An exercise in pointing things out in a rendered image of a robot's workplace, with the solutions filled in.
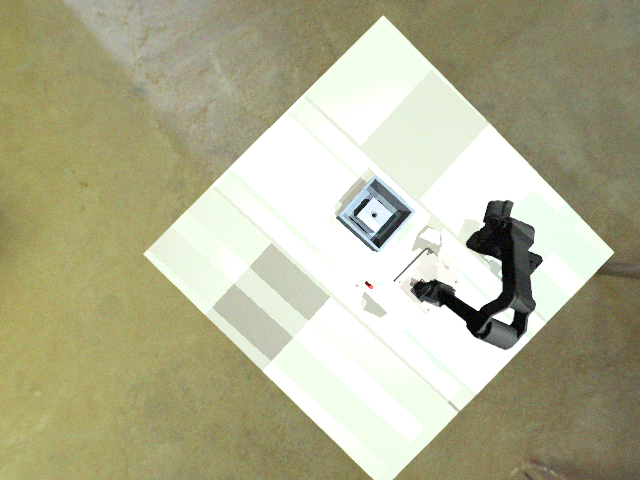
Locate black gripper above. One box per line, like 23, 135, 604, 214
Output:
466, 231, 543, 276

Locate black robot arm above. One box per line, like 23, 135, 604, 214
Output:
411, 200, 536, 351

